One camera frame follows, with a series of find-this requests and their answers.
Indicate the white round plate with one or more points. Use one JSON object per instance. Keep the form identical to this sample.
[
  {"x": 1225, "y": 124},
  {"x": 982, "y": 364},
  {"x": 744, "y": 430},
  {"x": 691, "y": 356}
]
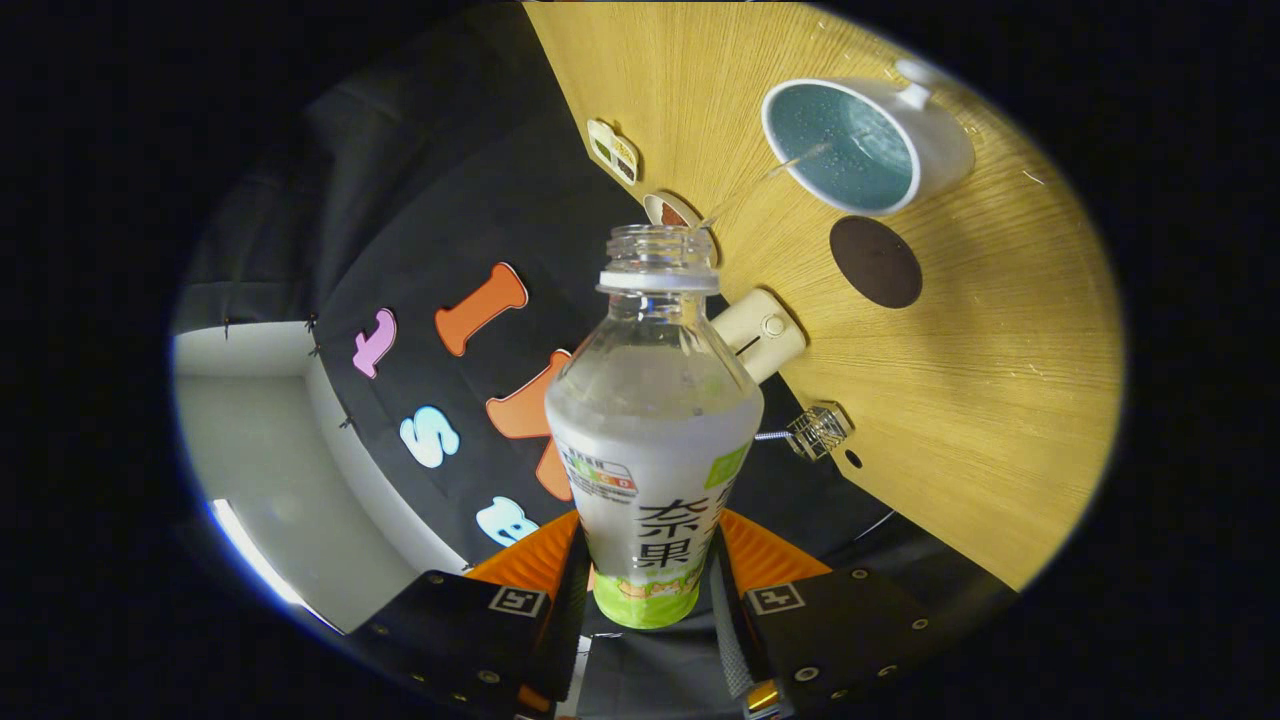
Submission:
[{"x": 656, "y": 205}]

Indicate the black backdrop cloth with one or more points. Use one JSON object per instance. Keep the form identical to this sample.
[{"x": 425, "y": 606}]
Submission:
[{"x": 450, "y": 200}]

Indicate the white cup blue inside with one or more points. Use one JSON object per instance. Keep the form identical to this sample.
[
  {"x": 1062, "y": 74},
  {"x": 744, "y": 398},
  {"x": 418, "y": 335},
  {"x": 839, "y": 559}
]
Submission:
[{"x": 940, "y": 140}]

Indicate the cream toaster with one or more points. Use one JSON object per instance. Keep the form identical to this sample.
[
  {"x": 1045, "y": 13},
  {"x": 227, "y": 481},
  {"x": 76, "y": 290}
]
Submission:
[{"x": 765, "y": 335}]

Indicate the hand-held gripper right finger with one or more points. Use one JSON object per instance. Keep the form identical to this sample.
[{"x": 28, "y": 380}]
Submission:
[{"x": 728, "y": 645}]

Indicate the brown meat pieces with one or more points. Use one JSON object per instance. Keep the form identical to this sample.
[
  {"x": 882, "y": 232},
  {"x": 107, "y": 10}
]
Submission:
[{"x": 674, "y": 216}]

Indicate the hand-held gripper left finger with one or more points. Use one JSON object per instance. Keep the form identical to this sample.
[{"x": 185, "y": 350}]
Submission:
[{"x": 570, "y": 645}]

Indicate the clear juice bottle green label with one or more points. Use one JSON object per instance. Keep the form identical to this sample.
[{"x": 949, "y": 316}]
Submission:
[{"x": 650, "y": 460}]

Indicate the white divided dish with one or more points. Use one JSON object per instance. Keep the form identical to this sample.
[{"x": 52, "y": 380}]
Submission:
[{"x": 613, "y": 152}]

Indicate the wooden table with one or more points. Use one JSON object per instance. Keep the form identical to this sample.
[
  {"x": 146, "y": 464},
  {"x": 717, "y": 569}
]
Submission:
[{"x": 1000, "y": 400}]

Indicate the dark brown round coaster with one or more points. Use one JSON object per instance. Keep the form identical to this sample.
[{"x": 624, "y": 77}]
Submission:
[{"x": 876, "y": 262}]

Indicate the ceiling strip light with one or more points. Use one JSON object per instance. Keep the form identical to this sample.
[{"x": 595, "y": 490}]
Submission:
[{"x": 255, "y": 555}]

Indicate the striped straw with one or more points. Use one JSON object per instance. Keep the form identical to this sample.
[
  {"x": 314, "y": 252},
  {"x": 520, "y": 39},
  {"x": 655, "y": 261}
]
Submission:
[{"x": 772, "y": 436}]

